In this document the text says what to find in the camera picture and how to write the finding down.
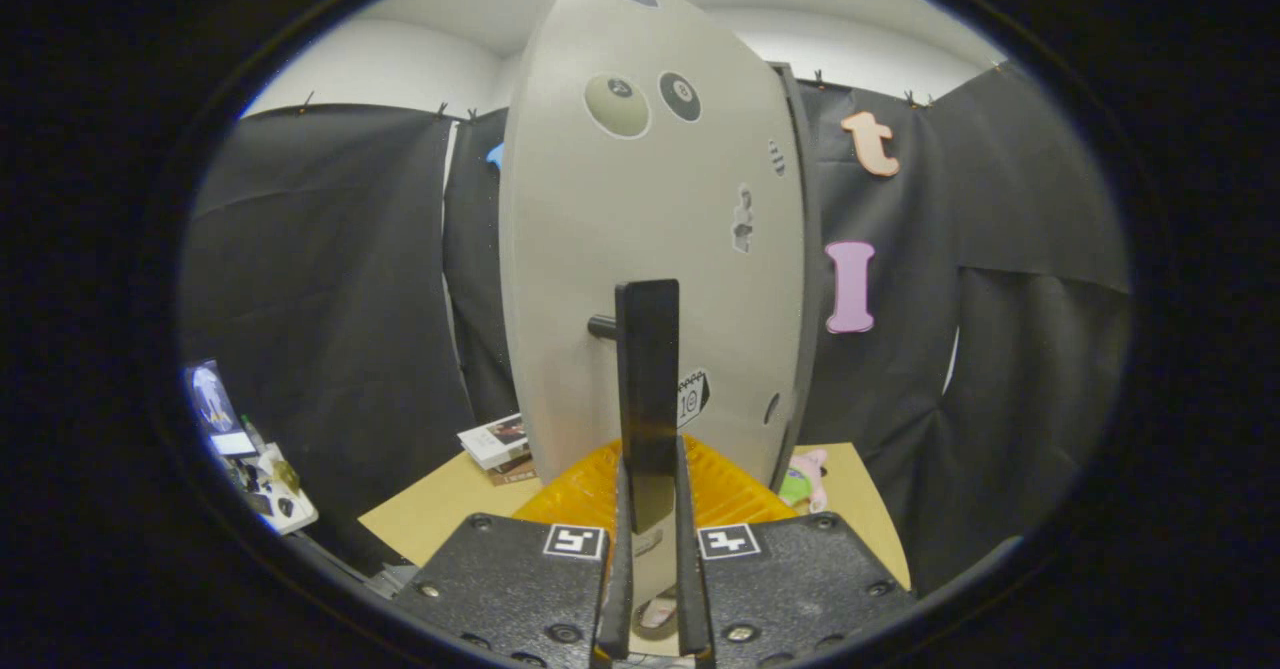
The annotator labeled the white tray with small items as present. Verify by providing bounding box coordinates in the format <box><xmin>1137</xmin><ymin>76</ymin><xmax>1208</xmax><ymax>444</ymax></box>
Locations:
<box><xmin>205</xmin><ymin>429</ymin><xmax>319</xmax><ymax>535</ymax></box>

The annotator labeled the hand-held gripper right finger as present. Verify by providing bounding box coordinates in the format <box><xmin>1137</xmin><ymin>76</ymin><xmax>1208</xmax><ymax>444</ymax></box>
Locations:
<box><xmin>675</xmin><ymin>436</ymin><xmax>919</xmax><ymax>668</ymax></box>

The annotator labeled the white book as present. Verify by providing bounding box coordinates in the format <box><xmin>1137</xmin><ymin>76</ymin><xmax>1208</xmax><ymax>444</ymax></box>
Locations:
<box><xmin>458</xmin><ymin>414</ymin><xmax>529</xmax><ymax>470</ymax></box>

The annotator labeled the black backdrop cloth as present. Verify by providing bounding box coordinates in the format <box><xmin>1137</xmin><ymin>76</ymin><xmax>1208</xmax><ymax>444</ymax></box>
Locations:
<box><xmin>180</xmin><ymin>59</ymin><xmax>1131</xmax><ymax>595</ymax></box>

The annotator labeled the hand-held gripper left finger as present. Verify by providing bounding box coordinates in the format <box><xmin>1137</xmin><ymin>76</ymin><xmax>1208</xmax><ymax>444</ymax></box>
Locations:
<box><xmin>390</xmin><ymin>436</ymin><xmax>636</xmax><ymax>668</ymax></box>

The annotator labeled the dark grey shoe cabinet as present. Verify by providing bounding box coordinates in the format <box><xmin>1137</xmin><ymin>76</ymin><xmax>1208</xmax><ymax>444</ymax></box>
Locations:
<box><xmin>768</xmin><ymin>61</ymin><xmax>827</xmax><ymax>492</ymax></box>

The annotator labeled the black cabinet door handle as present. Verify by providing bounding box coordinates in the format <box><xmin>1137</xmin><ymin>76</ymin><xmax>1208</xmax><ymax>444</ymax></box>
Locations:
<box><xmin>588</xmin><ymin>279</ymin><xmax>681</xmax><ymax>536</ymax></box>

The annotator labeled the pink and green plush toy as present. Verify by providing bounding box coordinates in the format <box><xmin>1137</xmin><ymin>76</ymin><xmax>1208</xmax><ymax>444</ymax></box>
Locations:
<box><xmin>778</xmin><ymin>449</ymin><xmax>829</xmax><ymax>513</ymax></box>

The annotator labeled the brown fuzzy shoe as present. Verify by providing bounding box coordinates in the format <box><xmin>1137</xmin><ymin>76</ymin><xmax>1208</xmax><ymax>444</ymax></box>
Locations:
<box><xmin>632</xmin><ymin>597</ymin><xmax>681</xmax><ymax>642</ymax></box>

